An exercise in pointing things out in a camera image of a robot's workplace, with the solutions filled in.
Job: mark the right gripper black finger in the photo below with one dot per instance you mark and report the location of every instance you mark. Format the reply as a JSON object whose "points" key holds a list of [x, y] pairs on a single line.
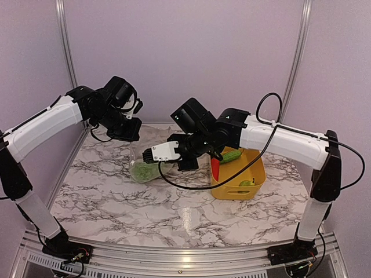
{"points": [[215, 154], [188, 164]]}

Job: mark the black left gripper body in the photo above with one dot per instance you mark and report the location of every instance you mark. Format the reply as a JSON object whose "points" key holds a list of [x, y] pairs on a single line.
{"points": [[117, 129]]}

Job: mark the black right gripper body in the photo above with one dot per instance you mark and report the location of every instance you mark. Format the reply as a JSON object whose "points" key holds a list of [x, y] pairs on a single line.
{"points": [[199, 143]]}

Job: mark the orange carrot toy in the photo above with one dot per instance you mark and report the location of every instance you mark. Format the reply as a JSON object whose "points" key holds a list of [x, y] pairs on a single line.
{"points": [[215, 168]]}

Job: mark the green bitter gourd toy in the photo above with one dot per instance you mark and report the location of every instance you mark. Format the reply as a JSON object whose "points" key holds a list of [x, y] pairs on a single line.
{"points": [[230, 156]]}

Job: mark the green pear toy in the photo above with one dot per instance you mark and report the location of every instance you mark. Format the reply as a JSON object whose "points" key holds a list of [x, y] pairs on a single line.
{"points": [[246, 183]]}

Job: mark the green apple toy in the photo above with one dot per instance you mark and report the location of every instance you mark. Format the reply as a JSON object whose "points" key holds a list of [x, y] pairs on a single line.
{"points": [[142, 172]]}

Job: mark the clear zip top bag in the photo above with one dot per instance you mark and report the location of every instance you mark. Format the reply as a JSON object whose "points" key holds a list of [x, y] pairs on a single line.
{"points": [[149, 135]]}

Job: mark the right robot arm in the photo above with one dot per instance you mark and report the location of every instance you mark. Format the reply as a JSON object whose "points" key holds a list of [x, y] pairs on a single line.
{"points": [[237, 128]]}

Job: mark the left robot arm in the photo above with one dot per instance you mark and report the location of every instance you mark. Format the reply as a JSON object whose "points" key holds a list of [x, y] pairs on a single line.
{"points": [[19, 141]]}

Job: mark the yellow plastic basket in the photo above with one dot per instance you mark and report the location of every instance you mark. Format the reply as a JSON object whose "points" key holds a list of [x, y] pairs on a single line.
{"points": [[232, 190]]}

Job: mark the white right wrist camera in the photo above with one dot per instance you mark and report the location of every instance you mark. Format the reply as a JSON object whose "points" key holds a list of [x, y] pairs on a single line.
{"points": [[164, 152]]}

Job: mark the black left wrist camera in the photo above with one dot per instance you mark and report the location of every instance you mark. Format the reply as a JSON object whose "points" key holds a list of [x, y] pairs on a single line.
{"points": [[123, 96]]}

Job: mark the left aluminium frame post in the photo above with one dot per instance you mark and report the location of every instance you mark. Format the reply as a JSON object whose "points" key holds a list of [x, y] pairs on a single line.
{"points": [[65, 42]]}

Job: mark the aluminium frame post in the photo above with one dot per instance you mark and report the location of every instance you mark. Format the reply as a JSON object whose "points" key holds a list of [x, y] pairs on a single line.
{"points": [[65, 42], [299, 49]]}

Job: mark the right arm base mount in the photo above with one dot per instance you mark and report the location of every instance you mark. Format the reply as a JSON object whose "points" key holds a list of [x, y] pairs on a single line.
{"points": [[287, 253]]}

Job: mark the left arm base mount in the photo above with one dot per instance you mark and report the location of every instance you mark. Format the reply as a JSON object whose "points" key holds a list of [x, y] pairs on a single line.
{"points": [[70, 251]]}

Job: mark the aluminium front rail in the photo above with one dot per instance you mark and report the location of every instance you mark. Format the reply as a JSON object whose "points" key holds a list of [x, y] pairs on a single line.
{"points": [[119, 260]]}

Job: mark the right aluminium frame post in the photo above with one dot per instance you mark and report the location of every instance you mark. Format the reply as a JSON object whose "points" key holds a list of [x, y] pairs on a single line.
{"points": [[299, 49]]}

